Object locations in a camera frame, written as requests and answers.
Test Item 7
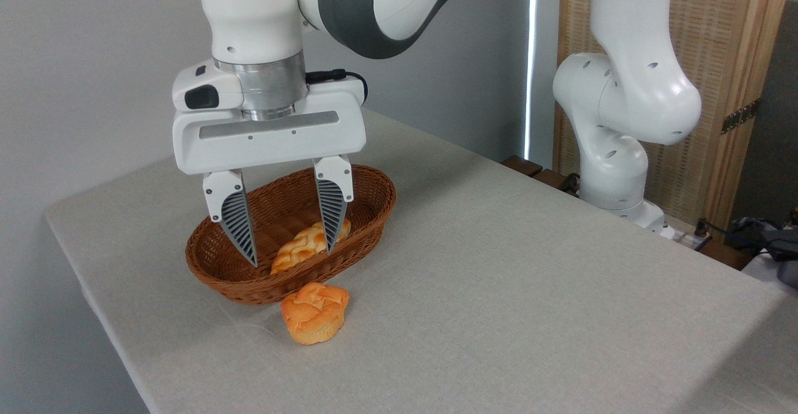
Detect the round orange bread bun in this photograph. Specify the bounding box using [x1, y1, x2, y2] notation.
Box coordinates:
[281, 282, 350, 345]

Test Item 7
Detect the long braided bread loaf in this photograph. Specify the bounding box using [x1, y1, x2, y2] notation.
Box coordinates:
[270, 217, 352, 276]

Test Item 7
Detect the white power strip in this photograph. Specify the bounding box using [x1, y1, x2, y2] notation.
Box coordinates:
[672, 230, 708, 251]

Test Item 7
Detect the grey linen tablecloth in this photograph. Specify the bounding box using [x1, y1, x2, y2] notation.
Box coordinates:
[44, 108, 798, 414]

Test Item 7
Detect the dark grey cloth bundle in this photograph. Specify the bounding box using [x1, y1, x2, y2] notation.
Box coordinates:
[726, 214, 798, 290]

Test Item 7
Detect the brass screen hinge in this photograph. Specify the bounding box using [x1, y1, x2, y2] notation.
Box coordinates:
[721, 99, 760, 135]

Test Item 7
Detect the black power plug with cable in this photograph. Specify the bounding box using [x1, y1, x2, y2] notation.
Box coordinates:
[694, 218, 774, 253]

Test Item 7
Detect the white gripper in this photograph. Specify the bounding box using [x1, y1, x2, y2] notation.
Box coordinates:
[171, 59, 367, 268]

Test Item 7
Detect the brown oval wicker basket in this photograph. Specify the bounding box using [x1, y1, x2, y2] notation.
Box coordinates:
[185, 165, 397, 306]

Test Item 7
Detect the black gripper cable with plug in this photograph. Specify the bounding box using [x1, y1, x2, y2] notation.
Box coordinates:
[305, 69, 368, 104]

